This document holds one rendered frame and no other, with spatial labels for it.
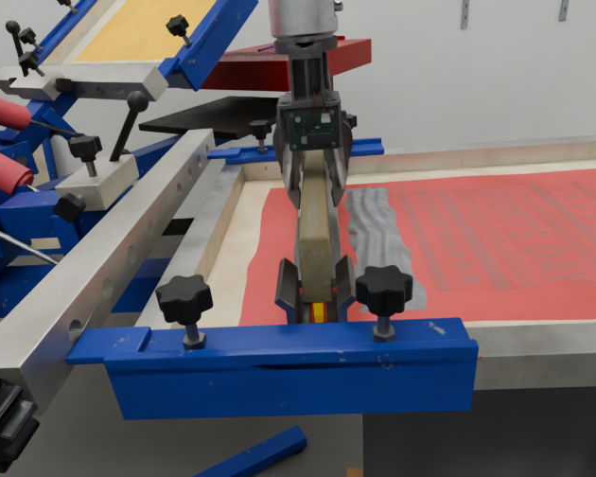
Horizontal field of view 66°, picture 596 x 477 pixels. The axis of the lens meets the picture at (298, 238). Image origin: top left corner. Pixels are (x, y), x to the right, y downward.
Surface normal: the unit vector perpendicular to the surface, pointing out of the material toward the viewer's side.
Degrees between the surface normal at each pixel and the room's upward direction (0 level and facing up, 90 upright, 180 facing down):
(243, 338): 0
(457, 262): 0
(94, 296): 90
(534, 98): 90
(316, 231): 0
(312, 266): 90
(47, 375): 90
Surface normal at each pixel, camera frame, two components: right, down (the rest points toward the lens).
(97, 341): -0.08, -0.88
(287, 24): -0.47, 0.44
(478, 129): -0.04, 0.46
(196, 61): 0.84, 0.18
